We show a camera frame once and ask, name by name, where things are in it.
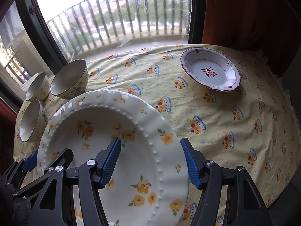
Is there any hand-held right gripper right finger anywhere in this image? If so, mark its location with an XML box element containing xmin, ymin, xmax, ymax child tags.
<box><xmin>180</xmin><ymin>138</ymin><xmax>273</xmax><ymax>226</ymax></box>

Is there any white hanging cloth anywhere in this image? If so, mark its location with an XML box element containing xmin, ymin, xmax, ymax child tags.
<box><xmin>0</xmin><ymin>3</ymin><xmax>25</xmax><ymax>44</ymax></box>

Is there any red curtain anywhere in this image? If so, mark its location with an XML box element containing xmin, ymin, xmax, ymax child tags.
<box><xmin>202</xmin><ymin>0</ymin><xmax>301</xmax><ymax>77</ymax></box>
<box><xmin>0</xmin><ymin>98</ymin><xmax>20</xmax><ymax>151</ymax></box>

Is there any red-rimmed white plate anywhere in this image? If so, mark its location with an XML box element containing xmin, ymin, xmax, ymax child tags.
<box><xmin>180</xmin><ymin>47</ymin><xmax>241</xmax><ymax>92</ymax></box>

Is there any large floral cream bowl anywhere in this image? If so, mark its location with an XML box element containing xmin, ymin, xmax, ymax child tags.
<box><xmin>50</xmin><ymin>59</ymin><xmax>89</xmax><ymax>100</ymax></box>

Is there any grey balcony railing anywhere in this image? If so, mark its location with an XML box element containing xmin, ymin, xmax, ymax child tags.
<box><xmin>46</xmin><ymin>0</ymin><xmax>192</xmax><ymax>55</ymax></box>

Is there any yellow printed tablecloth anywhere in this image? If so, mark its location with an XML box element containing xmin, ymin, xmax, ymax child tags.
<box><xmin>13</xmin><ymin>44</ymin><xmax>301</xmax><ymax>226</ymax></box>

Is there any small floral cream bowl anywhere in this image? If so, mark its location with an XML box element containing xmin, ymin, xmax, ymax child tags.
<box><xmin>25</xmin><ymin>72</ymin><xmax>51</xmax><ymax>102</ymax></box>
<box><xmin>19</xmin><ymin>99</ymin><xmax>49</xmax><ymax>143</ymax></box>

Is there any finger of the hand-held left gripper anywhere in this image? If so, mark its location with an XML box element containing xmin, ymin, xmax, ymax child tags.
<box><xmin>13</xmin><ymin>148</ymin><xmax>74</xmax><ymax>197</ymax></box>
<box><xmin>5</xmin><ymin>150</ymin><xmax>39</xmax><ymax>182</ymax></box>

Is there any yellow flower cream plate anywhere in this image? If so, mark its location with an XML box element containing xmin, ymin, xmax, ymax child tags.
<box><xmin>37</xmin><ymin>90</ymin><xmax>190</xmax><ymax>225</ymax></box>

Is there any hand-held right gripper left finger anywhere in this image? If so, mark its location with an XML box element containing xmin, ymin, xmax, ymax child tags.
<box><xmin>25</xmin><ymin>137</ymin><xmax>122</xmax><ymax>226</ymax></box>

